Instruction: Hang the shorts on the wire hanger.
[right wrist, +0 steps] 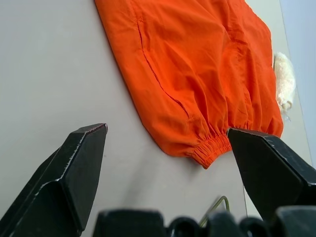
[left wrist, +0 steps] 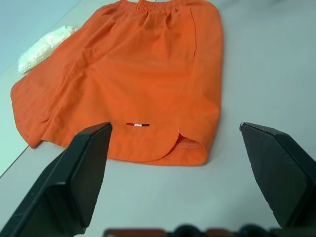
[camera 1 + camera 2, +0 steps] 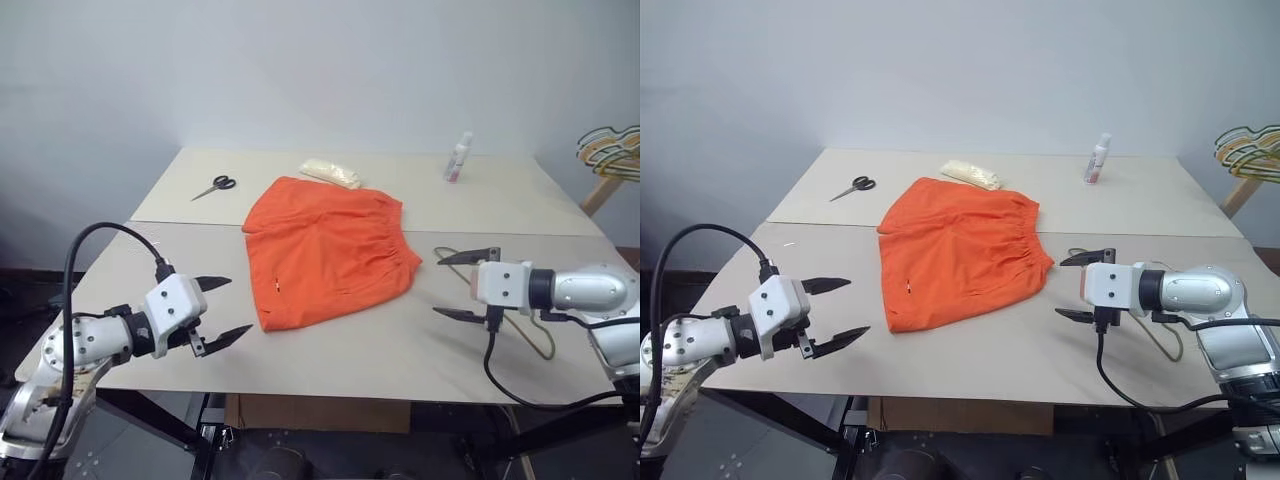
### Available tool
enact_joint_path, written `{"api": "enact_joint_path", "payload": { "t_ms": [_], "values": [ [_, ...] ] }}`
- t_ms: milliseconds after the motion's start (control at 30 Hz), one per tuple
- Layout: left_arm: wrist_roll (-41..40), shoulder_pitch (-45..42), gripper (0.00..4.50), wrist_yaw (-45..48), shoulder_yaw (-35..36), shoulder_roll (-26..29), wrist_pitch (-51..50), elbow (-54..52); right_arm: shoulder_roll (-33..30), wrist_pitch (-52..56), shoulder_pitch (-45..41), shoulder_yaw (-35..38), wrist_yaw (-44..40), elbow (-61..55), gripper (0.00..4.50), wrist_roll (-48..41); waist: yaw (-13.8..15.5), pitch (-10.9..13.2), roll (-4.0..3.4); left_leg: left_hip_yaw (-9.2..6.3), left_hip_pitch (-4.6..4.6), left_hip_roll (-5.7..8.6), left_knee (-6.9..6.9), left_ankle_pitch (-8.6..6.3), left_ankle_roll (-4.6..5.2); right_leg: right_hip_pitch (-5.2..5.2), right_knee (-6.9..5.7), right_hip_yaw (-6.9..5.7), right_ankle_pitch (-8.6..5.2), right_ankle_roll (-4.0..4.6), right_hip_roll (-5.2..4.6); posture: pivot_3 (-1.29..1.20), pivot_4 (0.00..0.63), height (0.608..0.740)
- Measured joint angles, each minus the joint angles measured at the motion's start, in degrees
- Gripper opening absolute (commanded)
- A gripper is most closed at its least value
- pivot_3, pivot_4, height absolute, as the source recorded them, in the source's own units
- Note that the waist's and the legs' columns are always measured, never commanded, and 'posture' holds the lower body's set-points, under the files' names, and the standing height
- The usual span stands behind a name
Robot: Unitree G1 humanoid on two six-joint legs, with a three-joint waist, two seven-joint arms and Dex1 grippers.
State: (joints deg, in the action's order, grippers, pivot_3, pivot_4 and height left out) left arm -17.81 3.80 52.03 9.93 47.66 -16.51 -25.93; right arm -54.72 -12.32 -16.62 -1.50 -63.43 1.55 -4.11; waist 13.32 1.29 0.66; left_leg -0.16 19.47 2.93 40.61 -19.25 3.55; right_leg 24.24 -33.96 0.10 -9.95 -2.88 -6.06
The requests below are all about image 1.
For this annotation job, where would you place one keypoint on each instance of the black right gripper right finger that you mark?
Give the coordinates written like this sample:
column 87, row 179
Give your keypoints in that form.
column 271, row 172

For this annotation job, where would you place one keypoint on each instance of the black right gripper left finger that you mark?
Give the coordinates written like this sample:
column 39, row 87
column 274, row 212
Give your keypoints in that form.
column 61, row 187

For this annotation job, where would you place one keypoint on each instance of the orange cloth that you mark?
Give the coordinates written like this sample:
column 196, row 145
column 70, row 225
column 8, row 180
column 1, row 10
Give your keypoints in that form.
column 185, row 74

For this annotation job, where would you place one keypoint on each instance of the clear bag of white stuffing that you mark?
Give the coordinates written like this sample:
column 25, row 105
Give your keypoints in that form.
column 285, row 74

